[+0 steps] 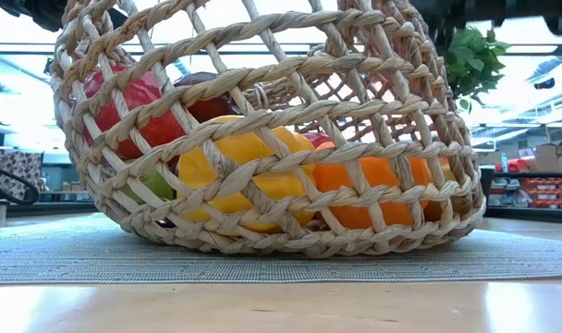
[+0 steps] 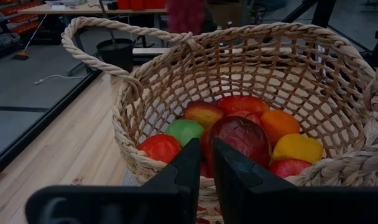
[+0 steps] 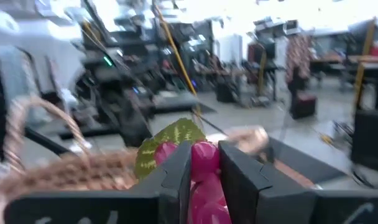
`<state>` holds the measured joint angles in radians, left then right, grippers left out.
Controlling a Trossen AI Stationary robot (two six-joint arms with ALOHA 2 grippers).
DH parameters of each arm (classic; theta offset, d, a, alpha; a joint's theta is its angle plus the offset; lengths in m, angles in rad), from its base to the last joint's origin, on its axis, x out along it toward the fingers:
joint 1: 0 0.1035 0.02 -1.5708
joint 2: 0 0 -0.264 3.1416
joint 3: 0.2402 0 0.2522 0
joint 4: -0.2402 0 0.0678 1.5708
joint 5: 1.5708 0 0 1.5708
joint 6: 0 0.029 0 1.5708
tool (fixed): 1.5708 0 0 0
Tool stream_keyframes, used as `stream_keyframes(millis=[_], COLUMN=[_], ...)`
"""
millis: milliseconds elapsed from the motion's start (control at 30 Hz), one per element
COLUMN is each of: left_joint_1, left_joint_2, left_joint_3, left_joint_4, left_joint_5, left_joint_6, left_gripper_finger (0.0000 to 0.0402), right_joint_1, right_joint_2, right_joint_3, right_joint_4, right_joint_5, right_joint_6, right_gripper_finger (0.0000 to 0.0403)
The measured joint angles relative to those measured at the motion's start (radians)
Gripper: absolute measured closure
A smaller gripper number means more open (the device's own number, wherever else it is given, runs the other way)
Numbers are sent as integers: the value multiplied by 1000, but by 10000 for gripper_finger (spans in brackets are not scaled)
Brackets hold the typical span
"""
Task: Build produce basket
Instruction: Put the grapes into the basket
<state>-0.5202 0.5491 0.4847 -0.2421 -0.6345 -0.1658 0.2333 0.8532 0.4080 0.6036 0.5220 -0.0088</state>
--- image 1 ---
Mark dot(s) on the orange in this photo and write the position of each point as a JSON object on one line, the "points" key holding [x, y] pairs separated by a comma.
{"points": [[373, 173]]}

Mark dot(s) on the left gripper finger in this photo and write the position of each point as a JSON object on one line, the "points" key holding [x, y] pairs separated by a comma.
{"points": [[40, 11]]}

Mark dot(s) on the green cucumber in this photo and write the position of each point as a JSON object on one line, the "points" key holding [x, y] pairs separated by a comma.
{"points": [[154, 185]]}

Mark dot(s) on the patterned fabric bag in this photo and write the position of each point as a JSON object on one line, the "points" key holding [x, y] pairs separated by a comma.
{"points": [[20, 171]]}

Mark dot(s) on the shelf with orange bins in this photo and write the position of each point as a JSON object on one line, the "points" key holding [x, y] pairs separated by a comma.
{"points": [[544, 189]]}

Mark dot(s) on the large red apple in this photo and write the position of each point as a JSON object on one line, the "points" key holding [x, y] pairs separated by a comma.
{"points": [[161, 129]]}

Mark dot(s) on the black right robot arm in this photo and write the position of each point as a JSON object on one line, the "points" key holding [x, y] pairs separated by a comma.
{"points": [[553, 11]]}

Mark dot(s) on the green plant in black pot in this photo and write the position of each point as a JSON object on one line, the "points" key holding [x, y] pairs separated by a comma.
{"points": [[475, 65]]}

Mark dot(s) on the grey woven placemat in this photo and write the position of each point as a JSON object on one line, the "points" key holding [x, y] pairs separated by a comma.
{"points": [[54, 259]]}

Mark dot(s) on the cardboard box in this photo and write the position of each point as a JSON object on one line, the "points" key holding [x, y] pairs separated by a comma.
{"points": [[546, 152]]}

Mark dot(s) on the red plastic container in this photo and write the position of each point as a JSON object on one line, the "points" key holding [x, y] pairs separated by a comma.
{"points": [[516, 165]]}

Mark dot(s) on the dark red pomegranate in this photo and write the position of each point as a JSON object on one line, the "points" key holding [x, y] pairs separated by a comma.
{"points": [[211, 108]]}

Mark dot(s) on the yellow bell pepper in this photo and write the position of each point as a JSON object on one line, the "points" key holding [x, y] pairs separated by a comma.
{"points": [[244, 148]]}

